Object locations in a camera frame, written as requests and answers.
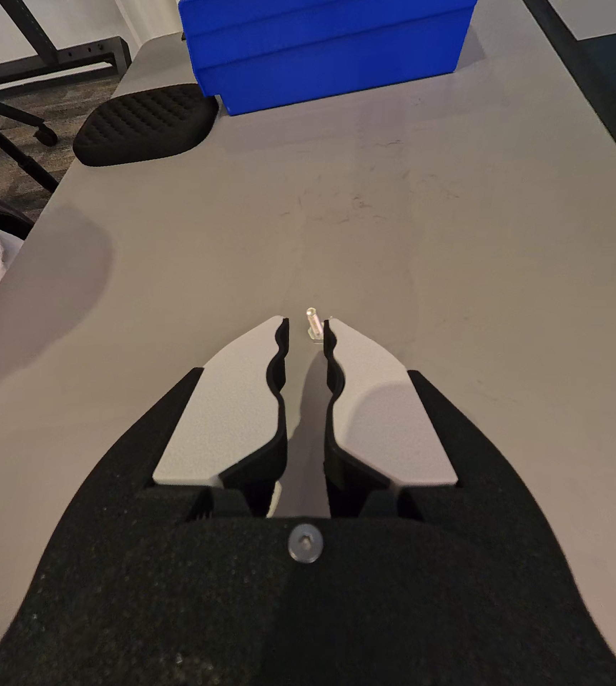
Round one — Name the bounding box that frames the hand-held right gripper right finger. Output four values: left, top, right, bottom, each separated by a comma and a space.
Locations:
322, 318, 460, 489

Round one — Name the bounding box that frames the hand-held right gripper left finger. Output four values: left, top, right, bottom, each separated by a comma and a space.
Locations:
152, 316, 290, 488

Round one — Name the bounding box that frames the blue plastic bin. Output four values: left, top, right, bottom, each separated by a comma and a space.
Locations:
178, 0, 478, 116

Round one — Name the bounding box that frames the black wrist rest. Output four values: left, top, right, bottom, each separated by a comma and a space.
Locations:
73, 83, 220, 167

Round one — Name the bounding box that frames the black metal screen stand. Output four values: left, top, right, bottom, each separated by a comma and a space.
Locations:
0, 0, 132, 148

